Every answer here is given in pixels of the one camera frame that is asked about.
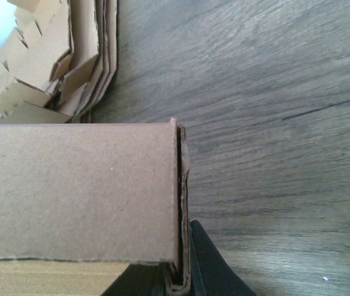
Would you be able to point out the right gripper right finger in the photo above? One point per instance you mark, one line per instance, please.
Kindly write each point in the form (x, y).
(210, 273)

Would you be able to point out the cardboard box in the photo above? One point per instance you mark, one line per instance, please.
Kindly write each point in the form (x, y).
(97, 193)

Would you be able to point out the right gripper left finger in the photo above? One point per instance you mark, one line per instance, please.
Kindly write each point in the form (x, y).
(138, 279)

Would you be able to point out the stack of flat cardboard blanks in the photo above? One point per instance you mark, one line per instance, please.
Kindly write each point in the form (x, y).
(58, 61)

